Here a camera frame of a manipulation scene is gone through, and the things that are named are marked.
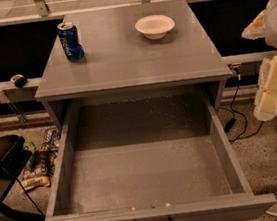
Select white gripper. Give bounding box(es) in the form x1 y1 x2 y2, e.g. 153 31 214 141
241 10 277 121

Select blue pepsi can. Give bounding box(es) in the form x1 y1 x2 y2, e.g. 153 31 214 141
57 22 84 61

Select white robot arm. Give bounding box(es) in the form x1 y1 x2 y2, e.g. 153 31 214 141
241 0 277 121

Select grey open top drawer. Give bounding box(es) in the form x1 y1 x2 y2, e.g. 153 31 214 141
44 87 275 221

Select white bowl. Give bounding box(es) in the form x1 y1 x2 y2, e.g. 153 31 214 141
135 14 175 40

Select grey cabinet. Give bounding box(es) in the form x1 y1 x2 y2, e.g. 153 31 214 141
24 0 238 134

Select snack bags on floor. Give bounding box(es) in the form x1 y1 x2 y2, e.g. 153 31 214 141
21 128 60 191

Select black tape measure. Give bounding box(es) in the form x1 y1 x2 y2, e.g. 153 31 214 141
11 74 27 88

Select black chair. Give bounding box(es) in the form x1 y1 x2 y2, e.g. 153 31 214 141
0 134 45 221

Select black power cable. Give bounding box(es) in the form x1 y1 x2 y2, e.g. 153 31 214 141
214 81 267 146

